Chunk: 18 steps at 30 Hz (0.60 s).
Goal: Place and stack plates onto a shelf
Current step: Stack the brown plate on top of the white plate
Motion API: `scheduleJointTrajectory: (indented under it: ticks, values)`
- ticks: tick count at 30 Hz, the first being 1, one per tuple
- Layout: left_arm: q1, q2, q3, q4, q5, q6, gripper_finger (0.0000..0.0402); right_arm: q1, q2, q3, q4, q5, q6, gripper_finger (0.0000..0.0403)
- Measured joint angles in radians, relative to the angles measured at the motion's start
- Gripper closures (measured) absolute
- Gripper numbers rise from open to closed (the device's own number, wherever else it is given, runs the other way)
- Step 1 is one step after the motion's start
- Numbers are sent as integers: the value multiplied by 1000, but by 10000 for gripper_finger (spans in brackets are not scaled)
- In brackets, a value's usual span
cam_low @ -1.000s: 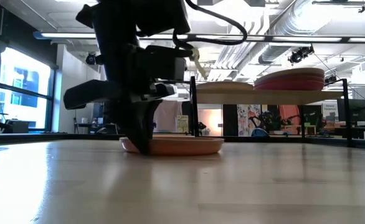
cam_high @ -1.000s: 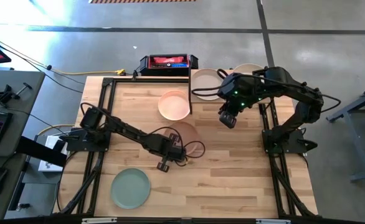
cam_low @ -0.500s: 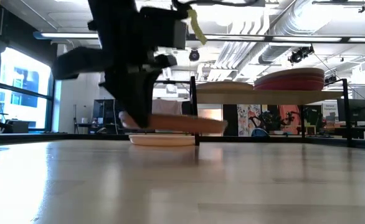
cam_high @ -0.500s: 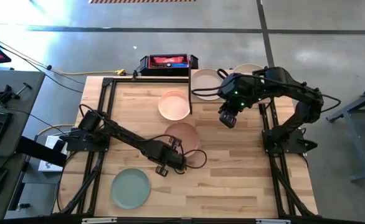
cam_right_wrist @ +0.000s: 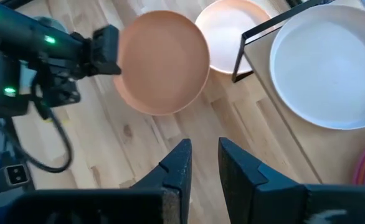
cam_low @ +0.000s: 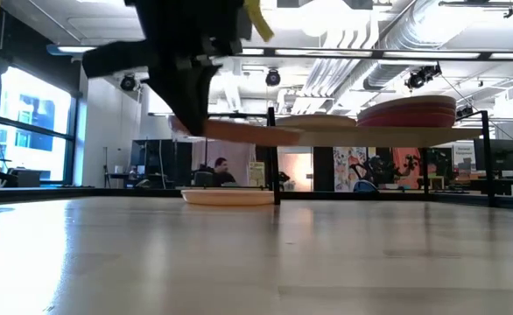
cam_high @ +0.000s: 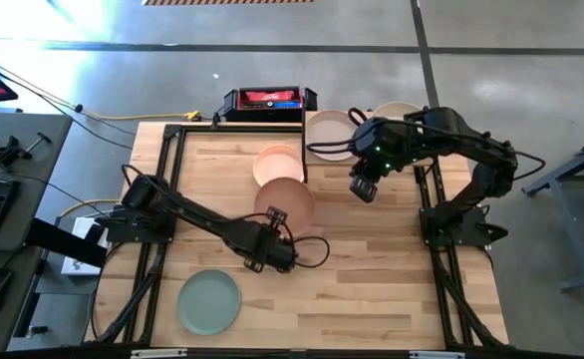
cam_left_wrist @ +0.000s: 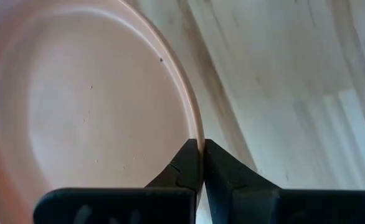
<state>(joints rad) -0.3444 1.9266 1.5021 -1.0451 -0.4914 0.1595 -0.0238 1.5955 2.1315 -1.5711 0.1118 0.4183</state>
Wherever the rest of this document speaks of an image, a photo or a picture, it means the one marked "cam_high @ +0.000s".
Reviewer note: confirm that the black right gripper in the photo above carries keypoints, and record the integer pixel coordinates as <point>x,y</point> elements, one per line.
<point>386,144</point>

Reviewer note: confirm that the sage green plate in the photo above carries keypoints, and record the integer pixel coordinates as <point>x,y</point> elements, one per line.
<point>208,301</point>

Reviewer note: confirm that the terracotta orange plate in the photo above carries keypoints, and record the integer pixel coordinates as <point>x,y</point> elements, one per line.
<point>284,197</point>

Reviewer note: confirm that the pale peach plate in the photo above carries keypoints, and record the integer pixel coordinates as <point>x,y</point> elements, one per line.
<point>277,164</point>

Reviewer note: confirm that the red and black toolbox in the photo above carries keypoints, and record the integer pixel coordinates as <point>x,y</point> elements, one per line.
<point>267,97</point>

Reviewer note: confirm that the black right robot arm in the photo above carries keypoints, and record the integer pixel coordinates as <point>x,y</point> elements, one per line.
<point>491,164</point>

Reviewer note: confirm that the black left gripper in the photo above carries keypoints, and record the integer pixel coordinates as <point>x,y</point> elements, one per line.
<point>267,247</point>

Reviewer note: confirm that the grey desk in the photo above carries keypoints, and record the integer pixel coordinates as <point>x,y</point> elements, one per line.
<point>23,129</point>

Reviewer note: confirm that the black aluminium table frame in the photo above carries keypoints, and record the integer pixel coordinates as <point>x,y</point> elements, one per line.
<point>172,149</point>

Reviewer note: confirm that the cream white plate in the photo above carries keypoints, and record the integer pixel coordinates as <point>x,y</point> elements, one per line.
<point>396,109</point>

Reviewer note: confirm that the white box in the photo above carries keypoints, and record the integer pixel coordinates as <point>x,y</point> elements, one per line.
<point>80,229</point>

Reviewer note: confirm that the blue-grey metal stand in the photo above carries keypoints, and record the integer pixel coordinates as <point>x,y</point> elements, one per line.
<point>576,164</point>

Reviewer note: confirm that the black clamp mount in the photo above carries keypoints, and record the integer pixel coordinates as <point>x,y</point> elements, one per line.
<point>5,152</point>

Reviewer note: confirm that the black flat bar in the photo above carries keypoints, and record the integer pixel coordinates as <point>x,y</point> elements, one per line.
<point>63,244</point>

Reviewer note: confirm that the grey beige plate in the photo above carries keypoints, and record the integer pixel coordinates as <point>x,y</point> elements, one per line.
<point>329,132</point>

